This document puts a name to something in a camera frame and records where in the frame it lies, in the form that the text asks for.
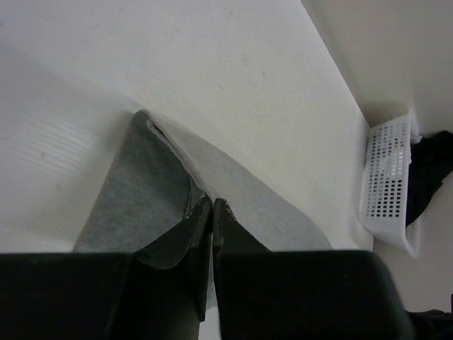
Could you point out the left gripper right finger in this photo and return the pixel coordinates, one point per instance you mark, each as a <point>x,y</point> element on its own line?
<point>264,294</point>

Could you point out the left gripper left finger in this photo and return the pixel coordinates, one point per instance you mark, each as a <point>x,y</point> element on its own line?
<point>158,292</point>

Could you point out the grey tank top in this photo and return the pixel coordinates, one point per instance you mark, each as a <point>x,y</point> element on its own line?
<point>148,191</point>

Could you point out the black tank top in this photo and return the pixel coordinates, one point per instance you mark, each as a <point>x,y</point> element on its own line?
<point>431,163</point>

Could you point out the white plastic laundry basket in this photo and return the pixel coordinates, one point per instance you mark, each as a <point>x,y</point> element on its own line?
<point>384,196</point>

